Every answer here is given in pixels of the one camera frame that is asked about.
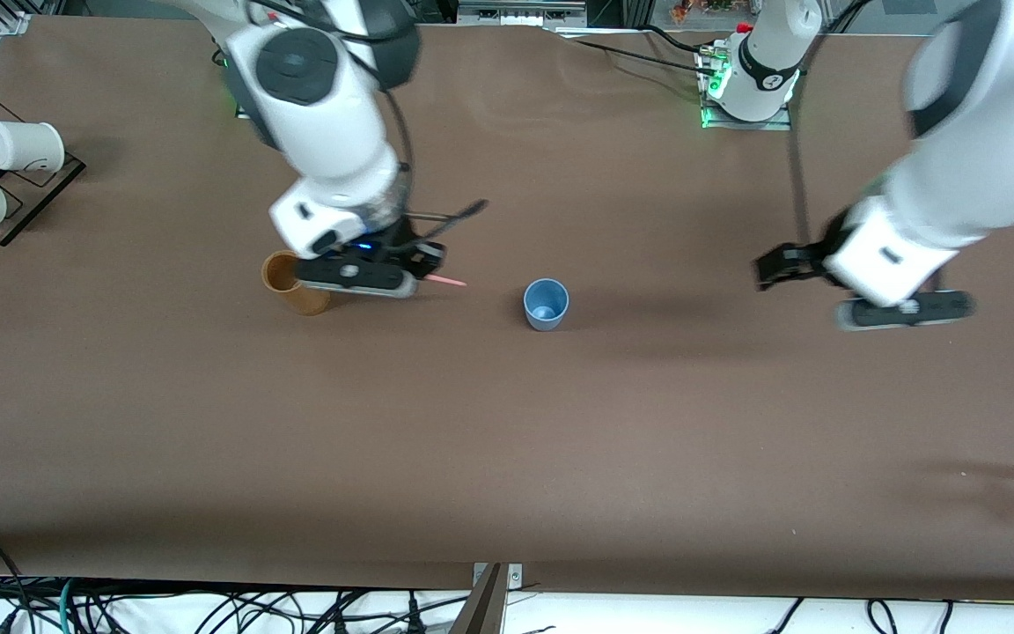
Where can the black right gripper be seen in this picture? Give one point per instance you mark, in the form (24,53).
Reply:
(403,239)

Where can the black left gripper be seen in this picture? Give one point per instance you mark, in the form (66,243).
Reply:
(811,259)

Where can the pink chopstick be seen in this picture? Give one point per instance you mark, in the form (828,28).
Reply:
(447,281)

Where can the blue plastic cup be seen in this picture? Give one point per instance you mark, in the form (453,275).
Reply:
(547,304)

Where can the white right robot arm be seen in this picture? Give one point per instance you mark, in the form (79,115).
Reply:
(322,106)

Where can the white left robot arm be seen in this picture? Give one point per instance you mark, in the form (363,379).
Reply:
(965,158)

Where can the bamboo cup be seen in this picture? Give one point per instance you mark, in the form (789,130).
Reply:
(282,280)

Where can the grey electronics box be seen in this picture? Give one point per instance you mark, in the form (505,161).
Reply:
(520,12)

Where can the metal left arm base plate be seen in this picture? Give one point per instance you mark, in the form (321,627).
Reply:
(784,121)

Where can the metal table edge bracket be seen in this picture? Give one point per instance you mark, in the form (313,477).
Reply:
(514,577)

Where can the metal table corner bracket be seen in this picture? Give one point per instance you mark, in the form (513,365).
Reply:
(12,23)

